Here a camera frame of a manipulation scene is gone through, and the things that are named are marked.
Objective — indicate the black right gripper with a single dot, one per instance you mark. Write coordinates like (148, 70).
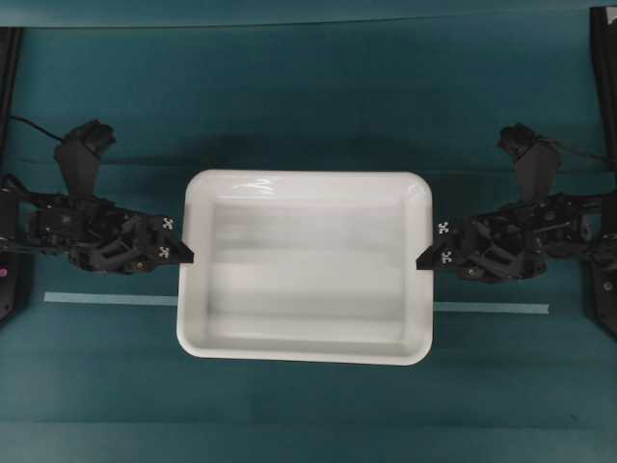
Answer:
(512, 243)

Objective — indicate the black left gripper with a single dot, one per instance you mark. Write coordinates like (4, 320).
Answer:
(95, 235)

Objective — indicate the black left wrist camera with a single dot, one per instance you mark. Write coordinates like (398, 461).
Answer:
(79, 156)

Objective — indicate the light blue tape strip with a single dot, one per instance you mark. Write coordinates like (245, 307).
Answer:
(171, 301)

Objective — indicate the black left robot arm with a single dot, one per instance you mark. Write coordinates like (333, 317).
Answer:
(15, 214)

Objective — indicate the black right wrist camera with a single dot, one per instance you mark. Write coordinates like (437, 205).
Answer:
(536, 160)

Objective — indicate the white plastic case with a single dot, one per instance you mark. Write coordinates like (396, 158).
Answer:
(307, 266)

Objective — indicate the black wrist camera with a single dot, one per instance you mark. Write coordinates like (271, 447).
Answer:
(79, 156)
(536, 160)

